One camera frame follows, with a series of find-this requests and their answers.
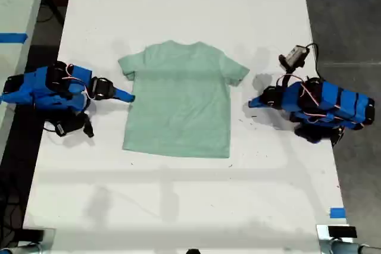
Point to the short blue tape strip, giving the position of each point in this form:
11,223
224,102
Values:
337,213

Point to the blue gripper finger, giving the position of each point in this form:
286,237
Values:
258,105
259,100
123,92
123,98

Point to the black camera stalk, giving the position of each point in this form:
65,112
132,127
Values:
283,78
88,127

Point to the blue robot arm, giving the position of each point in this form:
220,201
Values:
35,90
342,102

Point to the grey pipe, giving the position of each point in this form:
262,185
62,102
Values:
23,249
348,248

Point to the long blue tape strip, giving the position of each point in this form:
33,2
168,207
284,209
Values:
13,37

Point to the small black mount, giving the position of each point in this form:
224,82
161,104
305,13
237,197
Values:
192,251

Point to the small black box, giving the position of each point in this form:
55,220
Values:
342,232
33,234

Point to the pale green T-shirt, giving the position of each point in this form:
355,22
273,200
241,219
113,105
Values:
178,99

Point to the silver mounting plate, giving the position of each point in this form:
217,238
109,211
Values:
322,231

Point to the black camera box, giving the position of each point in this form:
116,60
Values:
294,55
67,128

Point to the white side table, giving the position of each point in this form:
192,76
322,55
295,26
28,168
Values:
15,4

